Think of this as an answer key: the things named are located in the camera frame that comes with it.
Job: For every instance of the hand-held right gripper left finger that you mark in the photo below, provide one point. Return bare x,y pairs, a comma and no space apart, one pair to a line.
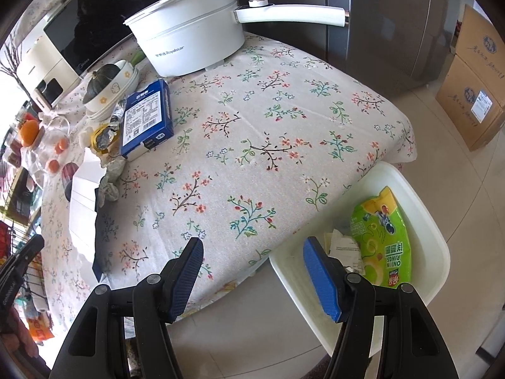
185,280

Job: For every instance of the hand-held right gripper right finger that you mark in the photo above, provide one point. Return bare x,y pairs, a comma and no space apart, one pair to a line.
323,280

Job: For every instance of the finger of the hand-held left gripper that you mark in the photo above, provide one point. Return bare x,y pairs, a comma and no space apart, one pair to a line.
23,254

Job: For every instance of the white paper receipt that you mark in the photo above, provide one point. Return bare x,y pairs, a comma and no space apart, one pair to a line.
347,250

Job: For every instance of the green snack bag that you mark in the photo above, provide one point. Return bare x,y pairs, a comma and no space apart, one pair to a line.
382,241

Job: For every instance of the white plastic bin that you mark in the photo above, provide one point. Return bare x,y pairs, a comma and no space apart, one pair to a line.
428,244

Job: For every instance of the person's left hand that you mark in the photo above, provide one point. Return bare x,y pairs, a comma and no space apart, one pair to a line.
10,329

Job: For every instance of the orange plastic bag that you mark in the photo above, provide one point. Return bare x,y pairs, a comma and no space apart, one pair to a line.
39,329

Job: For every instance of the white flat box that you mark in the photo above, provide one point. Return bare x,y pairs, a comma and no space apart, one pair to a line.
83,205

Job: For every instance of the small orange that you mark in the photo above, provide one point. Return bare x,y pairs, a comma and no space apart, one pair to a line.
52,164
61,145

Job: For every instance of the glass jar with wooden lid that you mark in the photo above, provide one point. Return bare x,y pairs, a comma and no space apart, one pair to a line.
45,154

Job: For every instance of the crumpled white tissue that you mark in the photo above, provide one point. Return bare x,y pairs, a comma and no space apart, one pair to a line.
110,183

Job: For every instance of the large orange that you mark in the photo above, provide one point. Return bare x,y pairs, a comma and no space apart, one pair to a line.
29,131

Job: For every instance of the yellow wrapper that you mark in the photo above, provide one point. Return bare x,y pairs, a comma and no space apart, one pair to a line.
103,138

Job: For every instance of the blue box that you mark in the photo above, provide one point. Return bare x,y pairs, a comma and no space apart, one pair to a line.
148,120

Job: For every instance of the clear plastic wrapper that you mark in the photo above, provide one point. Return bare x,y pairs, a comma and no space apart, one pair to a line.
118,113

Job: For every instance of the white flower print bowl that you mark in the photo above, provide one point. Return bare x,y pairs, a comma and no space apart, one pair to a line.
110,90

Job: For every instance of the dark green pumpkin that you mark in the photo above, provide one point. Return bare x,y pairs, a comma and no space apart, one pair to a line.
100,79

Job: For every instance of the stack of white bowls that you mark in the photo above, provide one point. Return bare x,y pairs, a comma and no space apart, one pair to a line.
132,87

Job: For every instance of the cardboard box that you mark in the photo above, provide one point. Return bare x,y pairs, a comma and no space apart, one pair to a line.
469,106
483,43

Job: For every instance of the black microwave oven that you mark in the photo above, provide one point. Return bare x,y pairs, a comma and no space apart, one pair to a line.
86,19

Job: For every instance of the white electric cooking pot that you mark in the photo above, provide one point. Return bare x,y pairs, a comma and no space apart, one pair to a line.
185,35

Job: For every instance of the grey refrigerator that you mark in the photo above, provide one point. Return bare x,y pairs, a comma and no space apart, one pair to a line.
374,27

